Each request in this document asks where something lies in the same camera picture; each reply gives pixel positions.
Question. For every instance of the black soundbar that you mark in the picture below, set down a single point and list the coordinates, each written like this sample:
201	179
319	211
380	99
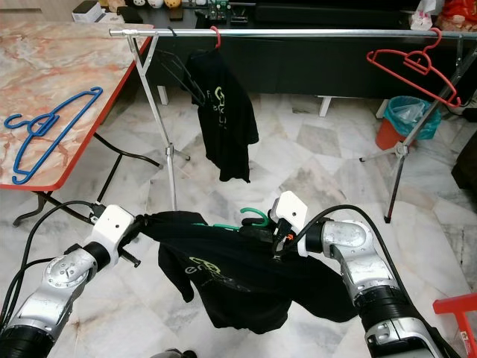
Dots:
335	15

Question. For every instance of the white flat box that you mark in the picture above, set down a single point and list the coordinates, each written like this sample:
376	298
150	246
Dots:
89	13

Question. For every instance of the black shirt green print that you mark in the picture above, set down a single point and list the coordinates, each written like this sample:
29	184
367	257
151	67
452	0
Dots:
253	291
227	127

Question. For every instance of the blue plastic hanger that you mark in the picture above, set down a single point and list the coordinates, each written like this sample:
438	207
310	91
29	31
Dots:
45	123

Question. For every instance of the white pink tissue box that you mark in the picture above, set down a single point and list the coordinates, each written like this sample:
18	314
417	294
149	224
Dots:
428	16

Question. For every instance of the chrome clothes rack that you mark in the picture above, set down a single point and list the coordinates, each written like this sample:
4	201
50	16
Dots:
305	33

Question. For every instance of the dark grey sofa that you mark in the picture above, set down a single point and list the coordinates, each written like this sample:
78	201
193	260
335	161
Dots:
466	160

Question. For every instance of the black remote holder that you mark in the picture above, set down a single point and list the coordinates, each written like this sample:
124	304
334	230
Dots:
215	7

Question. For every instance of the yellow pink round plush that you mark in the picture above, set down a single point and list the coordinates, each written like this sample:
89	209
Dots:
174	4

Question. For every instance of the white round plush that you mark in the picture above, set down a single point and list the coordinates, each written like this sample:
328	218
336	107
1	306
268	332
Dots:
156	4

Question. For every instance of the red plastic hanger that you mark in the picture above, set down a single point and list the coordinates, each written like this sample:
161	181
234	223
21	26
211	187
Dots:
417	61
218	41

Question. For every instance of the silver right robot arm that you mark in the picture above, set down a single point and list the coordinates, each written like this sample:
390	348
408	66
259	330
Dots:
373	268

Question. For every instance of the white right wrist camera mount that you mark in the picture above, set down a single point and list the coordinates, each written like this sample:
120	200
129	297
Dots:
291	207

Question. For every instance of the red bin teal liner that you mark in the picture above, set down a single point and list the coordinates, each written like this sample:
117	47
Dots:
387	138

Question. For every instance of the marble table red edge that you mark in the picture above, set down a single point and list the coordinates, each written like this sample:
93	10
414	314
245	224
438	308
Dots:
59	67

